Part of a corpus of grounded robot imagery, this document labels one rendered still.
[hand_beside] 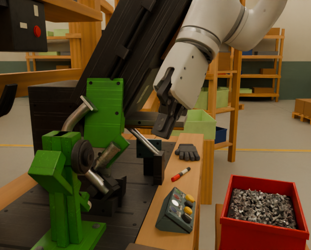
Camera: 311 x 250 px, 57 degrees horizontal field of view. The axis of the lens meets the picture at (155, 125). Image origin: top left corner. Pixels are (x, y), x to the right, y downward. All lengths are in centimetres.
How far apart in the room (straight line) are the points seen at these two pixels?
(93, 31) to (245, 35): 121
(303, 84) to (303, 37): 149
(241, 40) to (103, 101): 45
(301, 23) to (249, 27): 1007
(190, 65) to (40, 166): 34
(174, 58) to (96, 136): 44
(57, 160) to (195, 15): 38
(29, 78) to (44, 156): 70
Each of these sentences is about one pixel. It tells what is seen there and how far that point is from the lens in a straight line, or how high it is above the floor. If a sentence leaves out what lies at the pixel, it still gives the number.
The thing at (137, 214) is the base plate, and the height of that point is 90.
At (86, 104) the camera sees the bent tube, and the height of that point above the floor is 120.
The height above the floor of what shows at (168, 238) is 90.
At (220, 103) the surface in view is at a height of 78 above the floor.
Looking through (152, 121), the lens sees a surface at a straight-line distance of 96.
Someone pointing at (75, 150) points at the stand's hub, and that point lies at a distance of 62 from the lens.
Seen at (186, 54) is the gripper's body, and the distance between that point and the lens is 52.
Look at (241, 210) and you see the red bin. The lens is 95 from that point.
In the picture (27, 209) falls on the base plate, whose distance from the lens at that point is 95.
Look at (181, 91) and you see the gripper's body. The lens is 52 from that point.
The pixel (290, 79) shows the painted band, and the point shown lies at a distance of 1057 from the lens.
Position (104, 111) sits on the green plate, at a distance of 87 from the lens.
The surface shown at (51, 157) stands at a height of 114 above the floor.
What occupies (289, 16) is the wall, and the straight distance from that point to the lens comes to 1054.
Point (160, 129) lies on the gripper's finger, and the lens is 52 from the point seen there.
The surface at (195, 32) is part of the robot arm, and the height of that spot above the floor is 137.
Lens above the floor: 133
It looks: 13 degrees down
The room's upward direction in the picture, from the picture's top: straight up
